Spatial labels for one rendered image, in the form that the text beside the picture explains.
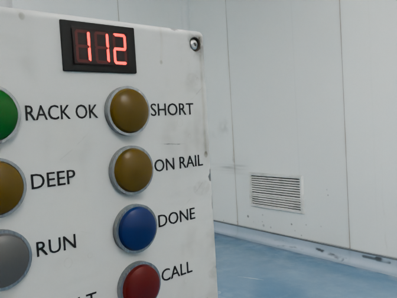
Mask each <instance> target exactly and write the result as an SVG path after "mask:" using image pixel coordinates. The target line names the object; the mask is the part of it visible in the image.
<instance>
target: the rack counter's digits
mask: <svg viewBox="0 0 397 298"><path fill-rule="evenodd" d="M72 35H73V51H74V63H76V64H98V65H110V66H129V51H128V34H127V33H120V32H114V31H104V30H93V29H87V28H77V27H72Z"/></svg>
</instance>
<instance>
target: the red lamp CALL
mask: <svg viewBox="0 0 397 298"><path fill-rule="evenodd" d="M159 287H160V278H159V276H158V273H157V272H156V270H155V269H154V268H153V267H151V266H150V265H148V264H141V265H138V266H136V267H135V268H133V269H132V270H131V271H130V272H129V274H128V275H127V276H126V279H125V281H124V284H123V298H156V296H157V294H158V291H159Z"/></svg>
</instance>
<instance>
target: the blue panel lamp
mask: <svg viewBox="0 0 397 298"><path fill-rule="evenodd" d="M155 231H156V222H155V218H154V216H153V214H152V213H151V212H150V211H149V210H148V209H146V208H144V207H140V206H138V207H134V208H132V209H130V210H128V211H127V212H126V213H125V214H124V216H123V217H122V219H121V221H120V224H119V239H120V241H121V243H122V245H123V246H124V247H125V248H127V249H128V250H131V251H138V250H141V249H143V248H145V247H147V246H148V245H149V244H150V243H151V241H152V240H153V238H154V235H155Z"/></svg>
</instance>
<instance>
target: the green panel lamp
mask: <svg viewBox="0 0 397 298"><path fill-rule="evenodd" d="M17 120H18V111H17V107H16V105H15V103H14V101H13V100H12V98H11V97H10V96H9V95H8V94H7V93H5V92H4V91H2V90H0V140H3V139H4V138H6V137H7V136H9V135H10V134H11V133H12V132H13V130H14V129H15V127H16V124H17Z"/></svg>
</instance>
